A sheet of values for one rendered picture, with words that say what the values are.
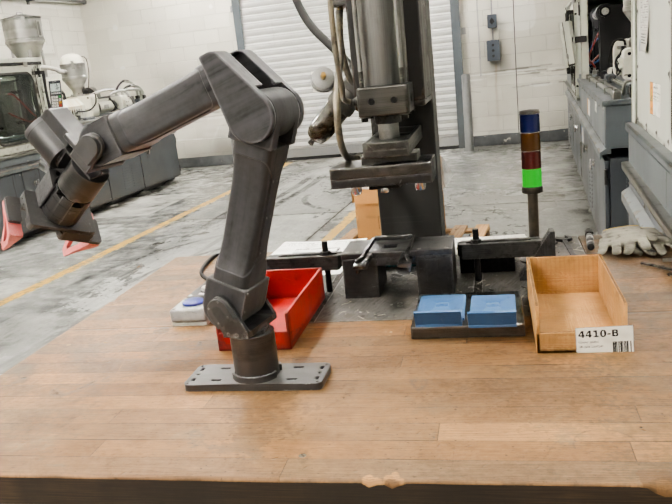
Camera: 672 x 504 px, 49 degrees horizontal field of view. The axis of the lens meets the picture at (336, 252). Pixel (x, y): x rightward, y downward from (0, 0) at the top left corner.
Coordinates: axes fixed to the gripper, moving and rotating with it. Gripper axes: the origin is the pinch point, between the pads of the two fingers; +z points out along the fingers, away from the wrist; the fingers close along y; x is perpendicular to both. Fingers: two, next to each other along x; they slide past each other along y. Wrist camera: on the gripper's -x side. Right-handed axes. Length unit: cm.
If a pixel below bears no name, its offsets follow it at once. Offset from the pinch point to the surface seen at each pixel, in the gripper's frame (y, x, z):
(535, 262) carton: -63, 27, -44
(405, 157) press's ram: -49, 2, -39
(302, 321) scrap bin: -34.2, 22.1, -15.9
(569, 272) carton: -66, 30, -47
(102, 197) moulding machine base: -342, -456, 471
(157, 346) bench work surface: -18.3, 16.6, 1.9
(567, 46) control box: -513, -295, 20
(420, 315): -39, 32, -34
